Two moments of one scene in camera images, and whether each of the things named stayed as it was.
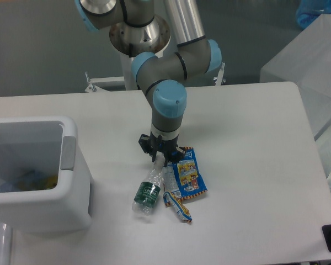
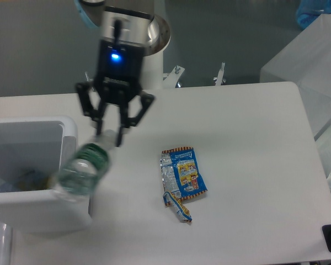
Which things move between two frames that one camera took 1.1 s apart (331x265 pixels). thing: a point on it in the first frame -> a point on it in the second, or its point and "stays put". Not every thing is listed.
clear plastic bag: (0, 243) stays put
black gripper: (167, 147) -> (119, 70)
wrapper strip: (182, 212) stays put
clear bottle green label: (148, 190) -> (80, 175)
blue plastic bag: (309, 10) stays put
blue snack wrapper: (182, 178) stays put
